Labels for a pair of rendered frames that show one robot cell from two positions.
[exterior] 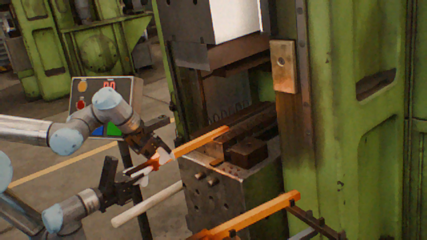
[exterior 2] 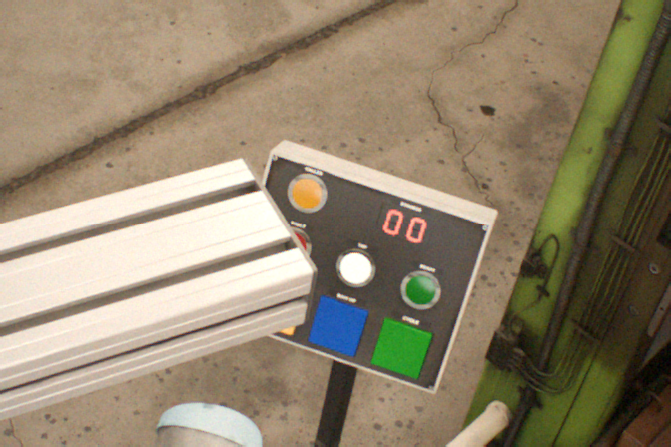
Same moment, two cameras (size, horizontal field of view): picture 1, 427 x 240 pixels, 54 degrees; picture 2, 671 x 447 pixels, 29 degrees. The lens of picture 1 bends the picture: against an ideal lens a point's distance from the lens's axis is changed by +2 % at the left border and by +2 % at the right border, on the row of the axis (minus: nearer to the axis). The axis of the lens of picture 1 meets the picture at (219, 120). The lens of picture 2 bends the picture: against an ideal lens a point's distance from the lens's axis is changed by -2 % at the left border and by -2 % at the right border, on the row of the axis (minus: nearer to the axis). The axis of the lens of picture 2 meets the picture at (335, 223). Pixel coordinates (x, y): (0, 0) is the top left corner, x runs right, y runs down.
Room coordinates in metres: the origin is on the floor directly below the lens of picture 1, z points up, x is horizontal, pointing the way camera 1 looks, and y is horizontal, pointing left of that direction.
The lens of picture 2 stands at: (0.54, 0.91, 2.55)
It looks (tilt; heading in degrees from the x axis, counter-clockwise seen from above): 47 degrees down; 344
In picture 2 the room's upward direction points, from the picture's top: 11 degrees clockwise
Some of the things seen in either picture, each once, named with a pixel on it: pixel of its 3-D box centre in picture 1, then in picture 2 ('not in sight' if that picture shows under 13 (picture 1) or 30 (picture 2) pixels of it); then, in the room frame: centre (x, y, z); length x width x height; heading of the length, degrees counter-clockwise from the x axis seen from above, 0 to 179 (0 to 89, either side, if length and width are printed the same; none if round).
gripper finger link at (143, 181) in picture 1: (143, 178); not in sight; (1.22, 0.28, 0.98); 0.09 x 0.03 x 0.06; 126
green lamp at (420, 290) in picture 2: not in sight; (420, 290); (1.72, 0.43, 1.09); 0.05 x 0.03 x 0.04; 39
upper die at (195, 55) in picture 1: (232, 41); not in sight; (1.58, -0.10, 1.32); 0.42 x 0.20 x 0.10; 129
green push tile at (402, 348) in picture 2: (115, 127); (401, 347); (1.68, 0.45, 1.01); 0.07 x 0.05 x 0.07; 64
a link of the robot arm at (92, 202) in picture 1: (89, 201); not in sight; (1.12, 0.43, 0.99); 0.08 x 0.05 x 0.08; 39
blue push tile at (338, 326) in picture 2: (97, 126); (338, 325); (1.72, 0.54, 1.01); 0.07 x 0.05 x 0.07; 64
